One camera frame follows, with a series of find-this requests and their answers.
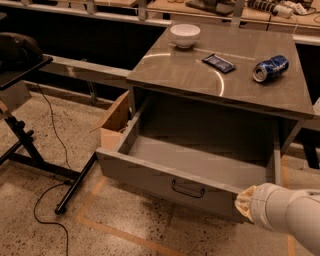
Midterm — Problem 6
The grey top drawer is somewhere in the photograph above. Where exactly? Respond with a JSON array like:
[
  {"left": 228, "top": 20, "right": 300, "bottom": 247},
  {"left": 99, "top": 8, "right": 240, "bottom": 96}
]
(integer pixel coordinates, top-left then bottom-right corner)
[{"left": 96, "top": 94, "right": 281, "bottom": 223}]

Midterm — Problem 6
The cardboard box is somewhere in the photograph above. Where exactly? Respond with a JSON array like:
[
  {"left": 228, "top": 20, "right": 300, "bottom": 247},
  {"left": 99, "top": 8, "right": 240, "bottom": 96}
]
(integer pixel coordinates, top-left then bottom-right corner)
[{"left": 91, "top": 91, "right": 129, "bottom": 151}]

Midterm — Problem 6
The black floor cable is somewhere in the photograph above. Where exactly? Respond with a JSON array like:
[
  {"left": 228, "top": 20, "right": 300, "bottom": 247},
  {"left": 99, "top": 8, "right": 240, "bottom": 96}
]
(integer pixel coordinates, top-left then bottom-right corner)
[{"left": 33, "top": 82, "right": 75, "bottom": 256}]

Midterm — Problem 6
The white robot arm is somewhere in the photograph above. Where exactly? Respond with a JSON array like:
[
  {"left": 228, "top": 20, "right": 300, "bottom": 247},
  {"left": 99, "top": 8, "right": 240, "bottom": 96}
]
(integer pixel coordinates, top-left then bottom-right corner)
[{"left": 235, "top": 183, "right": 320, "bottom": 256}]

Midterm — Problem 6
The white ceramic bowl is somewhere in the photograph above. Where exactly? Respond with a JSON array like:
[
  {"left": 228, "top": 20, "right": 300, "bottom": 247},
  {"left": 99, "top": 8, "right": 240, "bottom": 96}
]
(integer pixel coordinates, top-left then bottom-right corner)
[{"left": 169, "top": 24, "right": 201, "bottom": 48}]

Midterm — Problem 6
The black metal stand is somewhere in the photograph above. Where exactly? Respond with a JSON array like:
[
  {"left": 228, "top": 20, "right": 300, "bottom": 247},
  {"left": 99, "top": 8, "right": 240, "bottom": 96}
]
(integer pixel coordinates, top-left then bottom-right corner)
[{"left": 0, "top": 54, "right": 102, "bottom": 216}]

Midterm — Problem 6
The blue soda can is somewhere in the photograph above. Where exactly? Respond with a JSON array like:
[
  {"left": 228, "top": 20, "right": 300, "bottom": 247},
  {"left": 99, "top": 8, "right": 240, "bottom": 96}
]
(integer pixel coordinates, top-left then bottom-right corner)
[{"left": 253, "top": 55, "right": 289, "bottom": 83}]

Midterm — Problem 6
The dark blue snack packet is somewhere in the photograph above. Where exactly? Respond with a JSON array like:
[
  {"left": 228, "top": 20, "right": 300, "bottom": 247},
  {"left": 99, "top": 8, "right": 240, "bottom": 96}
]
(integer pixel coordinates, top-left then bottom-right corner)
[{"left": 202, "top": 54, "right": 236, "bottom": 74}]

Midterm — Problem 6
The dark bag on stand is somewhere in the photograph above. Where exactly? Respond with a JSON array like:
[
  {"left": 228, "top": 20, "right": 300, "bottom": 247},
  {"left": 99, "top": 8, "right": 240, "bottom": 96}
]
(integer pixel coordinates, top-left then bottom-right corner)
[{"left": 0, "top": 32, "right": 43, "bottom": 71}]

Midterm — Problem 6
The wooden background workbench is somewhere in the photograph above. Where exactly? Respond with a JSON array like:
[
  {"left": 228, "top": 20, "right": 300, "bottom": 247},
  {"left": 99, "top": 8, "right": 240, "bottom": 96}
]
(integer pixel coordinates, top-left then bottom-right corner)
[{"left": 147, "top": 0, "right": 320, "bottom": 36}]

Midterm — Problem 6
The grey cabinet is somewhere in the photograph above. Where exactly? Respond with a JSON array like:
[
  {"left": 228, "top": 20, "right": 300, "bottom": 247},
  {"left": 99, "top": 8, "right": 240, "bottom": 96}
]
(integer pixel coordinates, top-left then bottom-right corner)
[{"left": 125, "top": 20, "right": 315, "bottom": 168}]

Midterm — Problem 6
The grey metal rail bench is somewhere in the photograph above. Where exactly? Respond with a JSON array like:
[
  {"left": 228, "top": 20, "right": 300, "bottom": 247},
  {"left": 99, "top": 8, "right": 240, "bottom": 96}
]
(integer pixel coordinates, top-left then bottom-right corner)
[{"left": 42, "top": 56, "right": 131, "bottom": 90}]

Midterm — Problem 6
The black drawer handle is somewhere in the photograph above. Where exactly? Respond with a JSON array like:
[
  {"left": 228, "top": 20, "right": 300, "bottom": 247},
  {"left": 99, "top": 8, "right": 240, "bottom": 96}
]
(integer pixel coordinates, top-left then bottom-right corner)
[{"left": 171, "top": 180, "right": 205, "bottom": 199}]

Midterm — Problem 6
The black coiled white device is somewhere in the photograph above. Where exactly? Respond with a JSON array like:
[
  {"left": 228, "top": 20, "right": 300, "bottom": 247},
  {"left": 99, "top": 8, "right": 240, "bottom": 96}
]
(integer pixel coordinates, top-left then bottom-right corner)
[{"left": 248, "top": 0, "right": 294, "bottom": 19}]

